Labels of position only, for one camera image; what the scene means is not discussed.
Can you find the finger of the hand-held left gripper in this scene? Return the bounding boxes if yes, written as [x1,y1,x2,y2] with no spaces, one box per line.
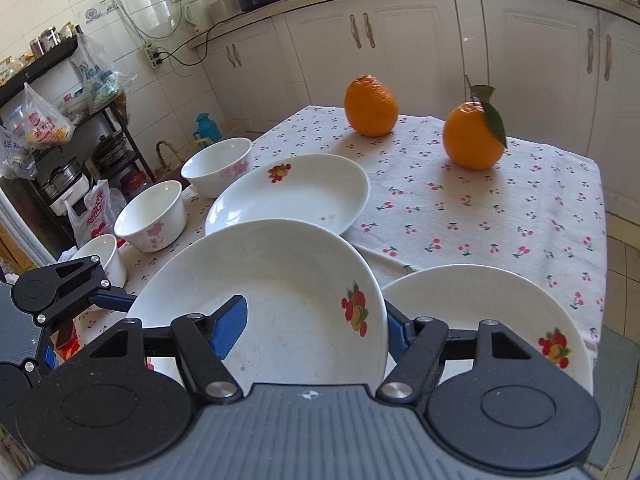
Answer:
[37,255,137,331]

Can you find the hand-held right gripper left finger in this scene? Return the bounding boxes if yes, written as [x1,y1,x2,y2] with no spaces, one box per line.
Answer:
[75,296,249,406]

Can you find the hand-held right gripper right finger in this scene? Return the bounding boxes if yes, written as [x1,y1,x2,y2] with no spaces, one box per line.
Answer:
[377,300,548,406]

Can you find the white plate with fruit print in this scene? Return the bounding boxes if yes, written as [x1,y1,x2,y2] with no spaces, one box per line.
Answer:
[125,219,389,396]
[381,265,594,397]
[205,154,371,237]

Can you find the white bowl with pink flowers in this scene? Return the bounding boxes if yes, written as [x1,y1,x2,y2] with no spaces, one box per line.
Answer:
[69,234,128,293]
[114,180,189,253]
[180,137,253,199]

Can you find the white plastic bag red print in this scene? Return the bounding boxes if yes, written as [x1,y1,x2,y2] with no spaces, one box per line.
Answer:
[65,179,129,249]

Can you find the red lidded jar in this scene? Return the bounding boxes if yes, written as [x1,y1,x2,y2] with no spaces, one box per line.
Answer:
[122,170,152,197]

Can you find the white electric steamer pot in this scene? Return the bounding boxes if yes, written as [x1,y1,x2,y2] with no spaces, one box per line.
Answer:
[40,157,94,217]

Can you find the wicker basket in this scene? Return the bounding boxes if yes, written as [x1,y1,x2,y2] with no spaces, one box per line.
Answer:
[154,140,187,182]

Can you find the cherry print tablecloth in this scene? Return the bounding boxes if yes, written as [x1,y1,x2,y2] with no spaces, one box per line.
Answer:
[60,105,608,367]

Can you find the steel pot with lid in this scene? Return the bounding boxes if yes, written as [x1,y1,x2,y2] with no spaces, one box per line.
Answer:
[92,132,129,169]

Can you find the plastic bag with orange print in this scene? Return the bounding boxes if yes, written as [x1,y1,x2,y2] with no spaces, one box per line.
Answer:
[5,82,76,149]

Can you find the blue thermos flask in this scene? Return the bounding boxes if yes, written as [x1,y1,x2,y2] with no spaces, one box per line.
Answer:
[193,112,223,147]

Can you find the clear plastic storage box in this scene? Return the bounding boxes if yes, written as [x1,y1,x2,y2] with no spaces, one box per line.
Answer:
[220,119,252,142]

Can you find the orange with green leaf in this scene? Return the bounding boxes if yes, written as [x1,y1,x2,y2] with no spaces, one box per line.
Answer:
[443,75,509,171]

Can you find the clear plastic bag blue print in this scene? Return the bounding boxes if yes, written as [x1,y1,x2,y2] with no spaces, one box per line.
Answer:
[70,32,139,112]

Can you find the black shelf rack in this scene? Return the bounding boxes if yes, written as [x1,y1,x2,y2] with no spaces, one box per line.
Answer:
[0,35,157,243]

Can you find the white kitchen cabinets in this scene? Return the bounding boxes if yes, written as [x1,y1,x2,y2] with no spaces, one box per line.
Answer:
[192,0,640,161]

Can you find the white electric kettle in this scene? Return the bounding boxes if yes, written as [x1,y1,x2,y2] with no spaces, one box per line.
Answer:
[182,0,211,32]

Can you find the black power cable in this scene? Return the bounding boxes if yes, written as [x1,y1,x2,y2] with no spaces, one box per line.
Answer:
[156,6,253,67]

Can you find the white hanging cable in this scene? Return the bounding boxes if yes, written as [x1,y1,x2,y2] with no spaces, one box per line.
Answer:
[99,0,187,45]

